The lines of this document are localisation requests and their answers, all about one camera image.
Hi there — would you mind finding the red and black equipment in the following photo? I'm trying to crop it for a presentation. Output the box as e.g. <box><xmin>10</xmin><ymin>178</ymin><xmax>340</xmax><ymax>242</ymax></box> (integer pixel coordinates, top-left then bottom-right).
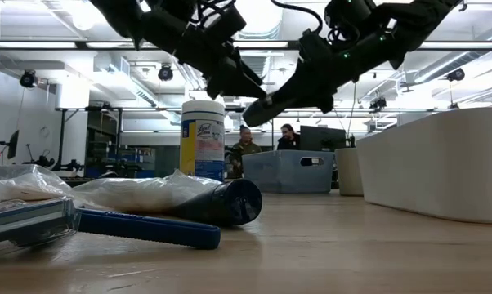
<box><xmin>0</xmin><ymin>129</ymin><xmax>20</xmax><ymax>167</ymax></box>

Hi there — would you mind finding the person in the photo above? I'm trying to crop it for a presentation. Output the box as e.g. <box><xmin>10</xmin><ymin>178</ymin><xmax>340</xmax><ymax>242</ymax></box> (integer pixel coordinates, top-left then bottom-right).
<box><xmin>275</xmin><ymin>122</ymin><xmax>302</xmax><ymax>151</ymax></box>
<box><xmin>228</xmin><ymin>124</ymin><xmax>263</xmax><ymax>180</ymax></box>

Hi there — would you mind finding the dark storage shelf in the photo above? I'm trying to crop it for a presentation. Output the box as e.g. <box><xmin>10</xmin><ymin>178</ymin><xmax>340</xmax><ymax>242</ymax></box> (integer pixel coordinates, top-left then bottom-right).
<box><xmin>85</xmin><ymin>109</ymin><xmax>123</xmax><ymax>169</ymax></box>

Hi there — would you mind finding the black computer monitor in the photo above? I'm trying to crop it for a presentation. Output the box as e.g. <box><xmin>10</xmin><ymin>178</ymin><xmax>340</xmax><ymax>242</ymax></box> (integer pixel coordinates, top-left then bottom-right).
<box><xmin>299</xmin><ymin>125</ymin><xmax>348</xmax><ymax>152</ymax></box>

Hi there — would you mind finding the blue razor with clear cap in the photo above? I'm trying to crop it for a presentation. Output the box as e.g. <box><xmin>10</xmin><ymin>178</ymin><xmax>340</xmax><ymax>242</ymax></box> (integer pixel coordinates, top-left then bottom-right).
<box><xmin>0</xmin><ymin>197</ymin><xmax>222</xmax><ymax>251</ymax></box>

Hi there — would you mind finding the clear bag of cotton swabs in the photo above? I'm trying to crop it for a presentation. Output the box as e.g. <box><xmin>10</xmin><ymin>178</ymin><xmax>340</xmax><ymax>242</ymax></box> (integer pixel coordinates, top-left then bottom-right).
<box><xmin>72</xmin><ymin>169</ymin><xmax>222</xmax><ymax>214</ymax></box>

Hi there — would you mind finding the Lysol wipes canister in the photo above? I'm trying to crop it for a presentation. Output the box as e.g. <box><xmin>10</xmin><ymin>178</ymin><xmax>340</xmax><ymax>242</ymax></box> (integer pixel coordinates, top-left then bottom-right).
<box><xmin>179</xmin><ymin>100</ymin><xmax>226</xmax><ymax>183</ymax></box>

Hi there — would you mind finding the thin hanging cable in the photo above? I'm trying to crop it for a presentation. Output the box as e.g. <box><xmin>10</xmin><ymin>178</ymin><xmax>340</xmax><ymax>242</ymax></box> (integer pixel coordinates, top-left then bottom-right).
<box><xmin>351</xmin><ymin>79</ymin><xmax>359</xmax><ymax>128</ymax></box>

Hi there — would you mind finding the translucent grey plastic bin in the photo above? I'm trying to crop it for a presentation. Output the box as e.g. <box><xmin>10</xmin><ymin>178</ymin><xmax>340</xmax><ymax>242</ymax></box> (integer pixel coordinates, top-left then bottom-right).
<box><xmin>241</xmin><ymin>149</ymin><xmax>336</xmax><ymax>194</ymax></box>

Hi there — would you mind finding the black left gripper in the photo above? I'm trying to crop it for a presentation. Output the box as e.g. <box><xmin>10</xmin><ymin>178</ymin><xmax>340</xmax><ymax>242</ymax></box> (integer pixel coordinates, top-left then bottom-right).
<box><xmin>141</xmin><ymin>10</ymin><xmax>267</xmax><ymax>100</ymax></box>

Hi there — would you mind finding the black-framed background table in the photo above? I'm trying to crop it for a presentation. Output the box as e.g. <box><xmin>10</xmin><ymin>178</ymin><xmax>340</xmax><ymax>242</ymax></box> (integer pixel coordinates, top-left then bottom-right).
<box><xmin>54</xmin><ymin>105</ymin><xmax>276</xmax><ymax>172</ymax></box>

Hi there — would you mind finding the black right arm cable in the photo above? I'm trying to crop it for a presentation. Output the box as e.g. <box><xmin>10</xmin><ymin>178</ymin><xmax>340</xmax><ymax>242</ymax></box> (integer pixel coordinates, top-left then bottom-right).
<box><xmin>270</xmin><ymin>0</ymin><xmax>325</xmax><ymax>36</ymax></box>

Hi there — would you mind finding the black overhead frame bar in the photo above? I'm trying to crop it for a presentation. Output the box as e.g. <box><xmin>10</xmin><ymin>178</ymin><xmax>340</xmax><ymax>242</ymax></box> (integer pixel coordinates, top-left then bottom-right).
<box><xmin>0</xmin><ymin>39</ymin><xmax>492</xmax><ymax>51</ymax></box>

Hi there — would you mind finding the navy tube with white print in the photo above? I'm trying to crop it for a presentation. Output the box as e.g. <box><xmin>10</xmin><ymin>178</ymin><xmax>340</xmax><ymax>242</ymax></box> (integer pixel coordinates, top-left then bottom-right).
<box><xmin>170</xmin><ymin>177</ymin><xmax>264</xmax><ymax>228</ymax></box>

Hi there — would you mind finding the clear bag of cotton pads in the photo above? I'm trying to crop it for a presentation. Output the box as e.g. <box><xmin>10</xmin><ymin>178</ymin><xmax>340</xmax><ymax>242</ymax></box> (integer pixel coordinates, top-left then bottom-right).
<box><xmin>0</xmin><ymin>163</ymin><xmax>74</xmax><ymax>205</ymax></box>

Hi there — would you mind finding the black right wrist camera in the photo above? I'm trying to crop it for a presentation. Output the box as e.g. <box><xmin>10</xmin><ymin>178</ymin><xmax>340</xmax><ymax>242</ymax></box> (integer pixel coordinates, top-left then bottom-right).
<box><xmin>324</xmin><ymin>0</ymin><xmax>378</xmax><ymax>42</ymax></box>

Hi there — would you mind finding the light grey plastic bin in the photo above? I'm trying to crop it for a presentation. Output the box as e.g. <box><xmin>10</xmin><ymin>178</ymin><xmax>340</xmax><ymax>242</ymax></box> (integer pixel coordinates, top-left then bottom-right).
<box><xmin>334</xmin><ymin>147</ymin><xmax>365</xmax><ymax>197</ymax></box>

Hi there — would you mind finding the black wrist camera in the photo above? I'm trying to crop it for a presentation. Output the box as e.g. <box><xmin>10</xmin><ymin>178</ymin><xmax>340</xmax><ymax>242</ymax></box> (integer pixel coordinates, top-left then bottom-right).
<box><xmin>324</xmin><ymin>0</ymin><xmax>378</xmax><ymax>42</ymax></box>
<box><xmin>188</xmin><ymin>2</ymin><xmax>248</xmax><ymax>42</ymax></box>

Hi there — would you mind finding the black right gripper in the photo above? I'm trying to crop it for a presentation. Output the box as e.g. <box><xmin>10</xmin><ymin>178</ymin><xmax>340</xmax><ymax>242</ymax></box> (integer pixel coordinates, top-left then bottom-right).
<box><xmin>270</xmin><ymin>28</ymin><xmax>394</xmax><ymax>114</ymax></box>

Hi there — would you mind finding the white plastic bin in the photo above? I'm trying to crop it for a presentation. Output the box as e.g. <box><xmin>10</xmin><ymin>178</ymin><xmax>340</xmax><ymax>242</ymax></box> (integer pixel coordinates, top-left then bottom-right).
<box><xmin>356</xmin><ymin>106</ymin><xmax>492</xmax><ymax>225</ymax></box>

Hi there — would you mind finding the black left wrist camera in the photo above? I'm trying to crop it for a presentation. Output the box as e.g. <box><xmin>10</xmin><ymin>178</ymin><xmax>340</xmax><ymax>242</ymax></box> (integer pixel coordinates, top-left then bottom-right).
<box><xmin>188</xmin><ymin>2</ymin><xmax>248</xmax><ymax>42</ymax></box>

